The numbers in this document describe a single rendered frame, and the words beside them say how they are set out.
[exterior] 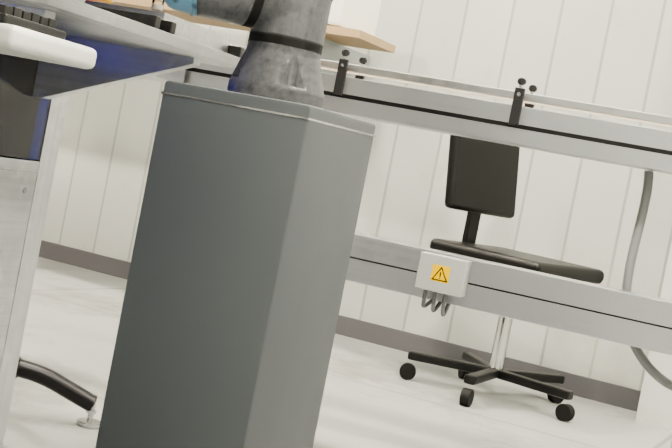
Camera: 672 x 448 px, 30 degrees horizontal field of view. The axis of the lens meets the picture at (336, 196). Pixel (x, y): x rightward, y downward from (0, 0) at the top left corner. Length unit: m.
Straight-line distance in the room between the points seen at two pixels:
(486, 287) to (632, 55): 2.17
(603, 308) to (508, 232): 2.14
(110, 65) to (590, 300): 1.26
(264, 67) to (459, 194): 2.62
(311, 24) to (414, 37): 3.42
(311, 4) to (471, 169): 2.66
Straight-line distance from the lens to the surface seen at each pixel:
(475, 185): 4.53
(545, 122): 3.00
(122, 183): 5.91
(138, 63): 2.44
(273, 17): 1.90
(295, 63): 1.89
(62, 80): 2.53
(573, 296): 3.00
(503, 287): 3.03
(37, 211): 2.65
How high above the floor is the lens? 0.72
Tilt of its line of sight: 1 degrees down
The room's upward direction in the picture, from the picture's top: 11 degrees clockwise
